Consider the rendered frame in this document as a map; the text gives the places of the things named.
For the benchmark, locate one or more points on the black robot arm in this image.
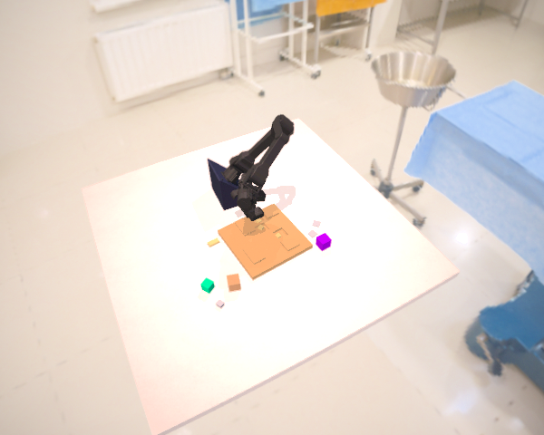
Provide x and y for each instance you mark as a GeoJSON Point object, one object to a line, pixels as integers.
{"type": "Point", "coordinates": [243, 164]}

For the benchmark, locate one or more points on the small green cube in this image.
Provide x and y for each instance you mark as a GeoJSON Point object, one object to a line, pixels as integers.
{"type": "Point", "coordinates": [208, 285]}

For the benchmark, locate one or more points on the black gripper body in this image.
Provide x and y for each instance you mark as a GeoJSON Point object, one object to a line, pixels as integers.
{"type": "Point", "coordinates": [254, 212]}

